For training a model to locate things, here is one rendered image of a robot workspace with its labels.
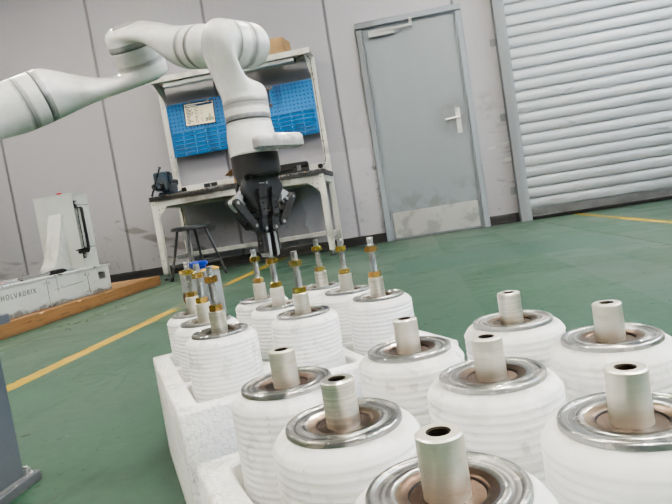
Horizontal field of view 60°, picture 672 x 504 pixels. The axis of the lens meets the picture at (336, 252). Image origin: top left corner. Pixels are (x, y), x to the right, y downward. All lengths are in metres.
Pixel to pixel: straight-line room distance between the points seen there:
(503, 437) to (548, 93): 5.59
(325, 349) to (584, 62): 5.43
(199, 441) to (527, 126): 5.33
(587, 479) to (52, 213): 4.38
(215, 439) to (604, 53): 5.68
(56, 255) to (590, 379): 4.12
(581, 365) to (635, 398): 0.14
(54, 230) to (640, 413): 4.32
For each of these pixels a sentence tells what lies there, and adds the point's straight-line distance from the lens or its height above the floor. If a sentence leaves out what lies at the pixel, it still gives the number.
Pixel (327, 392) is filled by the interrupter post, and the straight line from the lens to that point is 0.38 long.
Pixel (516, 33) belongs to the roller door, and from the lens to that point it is 5.99.
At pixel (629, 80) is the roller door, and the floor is 1.13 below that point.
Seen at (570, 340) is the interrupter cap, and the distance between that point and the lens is 0.51.
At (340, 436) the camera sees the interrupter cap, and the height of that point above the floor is 0.25.
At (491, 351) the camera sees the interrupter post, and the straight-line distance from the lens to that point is 0.43.
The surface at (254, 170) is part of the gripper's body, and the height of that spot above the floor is 0.46.
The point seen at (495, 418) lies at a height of 0.24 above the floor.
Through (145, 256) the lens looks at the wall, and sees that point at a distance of 6.42.
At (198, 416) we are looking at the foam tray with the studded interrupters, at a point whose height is 0.17.
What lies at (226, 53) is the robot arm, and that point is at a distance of 0.91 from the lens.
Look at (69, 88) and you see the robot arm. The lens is 1.15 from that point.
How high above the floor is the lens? 0.39
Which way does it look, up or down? 4 degrees down
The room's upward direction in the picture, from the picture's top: 9 degrees counter-clockwise
